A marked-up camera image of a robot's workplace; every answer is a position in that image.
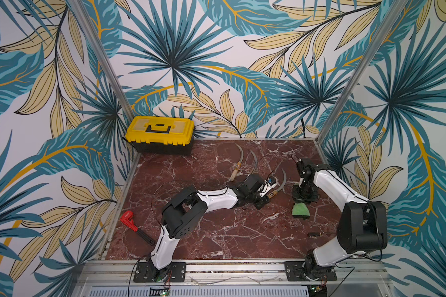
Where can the red clamp tool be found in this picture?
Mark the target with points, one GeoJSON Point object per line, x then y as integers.
{"type": "Point", "coordinates": [128, 220]}

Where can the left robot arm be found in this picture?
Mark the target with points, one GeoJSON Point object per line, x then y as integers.
{"type": "Point", "coordinates": [184, 212]}

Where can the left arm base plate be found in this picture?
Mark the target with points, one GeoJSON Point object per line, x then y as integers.
{"type": "Point", "coordinates": [147, 273]}

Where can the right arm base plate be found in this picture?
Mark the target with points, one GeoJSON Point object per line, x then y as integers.
{"type": "Point", "coordinates": [299, 271]}

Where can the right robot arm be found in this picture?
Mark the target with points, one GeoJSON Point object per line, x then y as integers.
{"type": "Point", "coordinates": [362, 226]}

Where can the yellow black toolbox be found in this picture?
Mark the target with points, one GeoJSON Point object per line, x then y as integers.
{"type": "Point", "coordinates": [161, 135]}

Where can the sickle labelled handle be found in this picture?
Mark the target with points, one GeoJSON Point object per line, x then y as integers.
{"type": "Point", "coordinates": [238, 164]}

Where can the aluminium front rail frame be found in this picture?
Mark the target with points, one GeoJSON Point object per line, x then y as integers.
{"type": "Point", "coordinates": [235, 278]}

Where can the green rag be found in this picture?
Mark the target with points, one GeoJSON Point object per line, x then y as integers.
{"type": "Point", "coordinates": [300, 210]}

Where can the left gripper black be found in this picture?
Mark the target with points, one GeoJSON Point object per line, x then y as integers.
{"type": "Point", "coordinates": [264, 202]}

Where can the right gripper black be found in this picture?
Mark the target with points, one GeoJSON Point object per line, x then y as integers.
{"type": "Point", "coordinates": [304, 195]}

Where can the small dark object on table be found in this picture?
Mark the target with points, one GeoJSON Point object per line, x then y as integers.
{"type": "Point", "coordinates": [313, 235]}

